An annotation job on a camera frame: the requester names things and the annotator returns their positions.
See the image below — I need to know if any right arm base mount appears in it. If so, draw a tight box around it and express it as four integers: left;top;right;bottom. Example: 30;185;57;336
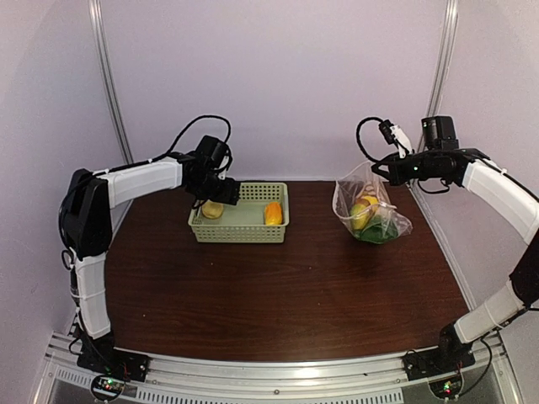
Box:
402;348;476;381

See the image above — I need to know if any toy green yellow mango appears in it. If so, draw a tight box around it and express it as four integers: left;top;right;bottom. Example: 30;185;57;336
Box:
350;204;371;231

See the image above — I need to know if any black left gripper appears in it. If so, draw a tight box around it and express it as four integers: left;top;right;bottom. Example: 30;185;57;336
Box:
192;171;241;205

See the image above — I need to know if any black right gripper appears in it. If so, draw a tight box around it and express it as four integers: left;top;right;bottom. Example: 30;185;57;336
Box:
372;150;440;186

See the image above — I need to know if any toy bok choy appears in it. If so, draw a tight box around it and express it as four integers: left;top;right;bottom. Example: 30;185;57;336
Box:
354;217;398;245

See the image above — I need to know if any toy orange mango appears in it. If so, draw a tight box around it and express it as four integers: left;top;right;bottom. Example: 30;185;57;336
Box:
264;201;283;226

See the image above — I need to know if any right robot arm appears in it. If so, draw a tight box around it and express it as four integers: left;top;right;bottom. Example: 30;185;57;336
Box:
371;116;538;372

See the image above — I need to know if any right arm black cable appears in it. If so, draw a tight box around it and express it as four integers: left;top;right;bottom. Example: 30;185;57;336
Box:
355;116;392;163

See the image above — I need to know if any left aluminium frame post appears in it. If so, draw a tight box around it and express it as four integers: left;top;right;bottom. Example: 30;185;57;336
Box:
88;0;134;163

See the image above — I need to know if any right aluminium frame post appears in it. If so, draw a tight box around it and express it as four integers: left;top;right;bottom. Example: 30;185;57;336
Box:
414;0;460;152

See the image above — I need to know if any toy potato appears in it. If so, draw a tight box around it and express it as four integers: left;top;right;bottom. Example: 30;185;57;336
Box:
201;200;224;220

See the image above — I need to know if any aluminium frame post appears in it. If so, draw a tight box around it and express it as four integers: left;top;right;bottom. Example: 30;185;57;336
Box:
414;0;460;152
88;0;134;163

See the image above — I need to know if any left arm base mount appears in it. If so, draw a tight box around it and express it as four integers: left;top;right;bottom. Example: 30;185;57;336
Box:
77;349;150;382

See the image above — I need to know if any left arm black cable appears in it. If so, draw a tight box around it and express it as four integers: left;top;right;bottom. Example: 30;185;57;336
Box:
57;114;232;270

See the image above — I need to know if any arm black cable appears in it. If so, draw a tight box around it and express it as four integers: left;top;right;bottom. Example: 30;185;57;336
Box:
355;116;392;163
57;114;232;270

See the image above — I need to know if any clear zip top bag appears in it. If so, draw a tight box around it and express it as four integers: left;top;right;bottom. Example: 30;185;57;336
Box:
332;162;413;239

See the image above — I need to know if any right circuit board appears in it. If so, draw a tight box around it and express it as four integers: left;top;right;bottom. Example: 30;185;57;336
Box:
429;375;464;401

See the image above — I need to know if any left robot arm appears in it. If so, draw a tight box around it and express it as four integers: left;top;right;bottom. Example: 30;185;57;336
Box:
58;136;241;374

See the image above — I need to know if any circuit board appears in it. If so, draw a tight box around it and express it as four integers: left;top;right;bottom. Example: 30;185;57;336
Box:
89;375;126;402
429;375;464;401

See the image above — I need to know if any toy yellow lemon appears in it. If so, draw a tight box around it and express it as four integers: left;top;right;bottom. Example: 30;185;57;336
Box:
361;195;379;206

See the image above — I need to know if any left circuit board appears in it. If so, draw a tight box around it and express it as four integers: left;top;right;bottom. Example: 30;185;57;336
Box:
89;375;126;402

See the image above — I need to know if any front aluminium rail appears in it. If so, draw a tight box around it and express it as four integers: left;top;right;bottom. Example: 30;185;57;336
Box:
33;332;523;404

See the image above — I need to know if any green plastic basket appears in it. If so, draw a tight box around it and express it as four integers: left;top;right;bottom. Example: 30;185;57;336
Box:
188;182;290;243

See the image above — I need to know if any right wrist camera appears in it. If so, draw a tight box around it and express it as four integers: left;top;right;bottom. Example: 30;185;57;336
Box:
378;120;414;159

